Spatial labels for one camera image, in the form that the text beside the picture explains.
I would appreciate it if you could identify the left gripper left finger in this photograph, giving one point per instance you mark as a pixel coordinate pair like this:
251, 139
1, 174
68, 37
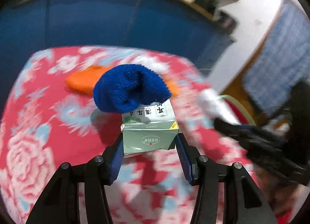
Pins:
113, 156

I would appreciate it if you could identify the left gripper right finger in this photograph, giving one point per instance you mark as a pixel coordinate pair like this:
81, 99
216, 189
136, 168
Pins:
188, 156

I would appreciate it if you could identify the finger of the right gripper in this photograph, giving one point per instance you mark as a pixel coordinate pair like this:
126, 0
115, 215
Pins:
247, 134

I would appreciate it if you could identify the green medicine box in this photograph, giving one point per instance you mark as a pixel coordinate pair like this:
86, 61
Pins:
149, 128

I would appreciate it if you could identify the white packet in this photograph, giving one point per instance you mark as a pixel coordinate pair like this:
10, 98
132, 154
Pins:
214, 107

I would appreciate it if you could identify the blue knitted cloth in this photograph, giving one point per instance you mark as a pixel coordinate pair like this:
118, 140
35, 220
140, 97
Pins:
125, 87

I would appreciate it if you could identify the orange cloth bundle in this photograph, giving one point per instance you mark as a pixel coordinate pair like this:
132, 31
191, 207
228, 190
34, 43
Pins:
172, 86

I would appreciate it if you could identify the blue kitchen cabinet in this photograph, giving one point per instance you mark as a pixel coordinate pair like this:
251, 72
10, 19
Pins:
171, 26

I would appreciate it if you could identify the red green-rimmed basin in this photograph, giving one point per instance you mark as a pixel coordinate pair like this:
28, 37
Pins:
238, 109

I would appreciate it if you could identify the wooden door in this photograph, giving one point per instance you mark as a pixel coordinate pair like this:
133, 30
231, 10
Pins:
235, 88

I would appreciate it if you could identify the red floral tablecloth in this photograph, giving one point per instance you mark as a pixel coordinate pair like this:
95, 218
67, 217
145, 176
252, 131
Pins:
45, 124

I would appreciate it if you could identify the blue plaid curtain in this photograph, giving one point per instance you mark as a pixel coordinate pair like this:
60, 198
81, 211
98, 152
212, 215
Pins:
283, 61

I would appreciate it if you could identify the orange flat cloth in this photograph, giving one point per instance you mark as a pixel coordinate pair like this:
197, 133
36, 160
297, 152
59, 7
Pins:
84, 81

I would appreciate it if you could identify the dark rice cooker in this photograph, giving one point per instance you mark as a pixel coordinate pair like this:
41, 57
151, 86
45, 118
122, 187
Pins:
225, 21

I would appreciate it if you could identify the black air fryer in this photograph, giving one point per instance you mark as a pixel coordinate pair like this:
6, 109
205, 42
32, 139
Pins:
209, 5

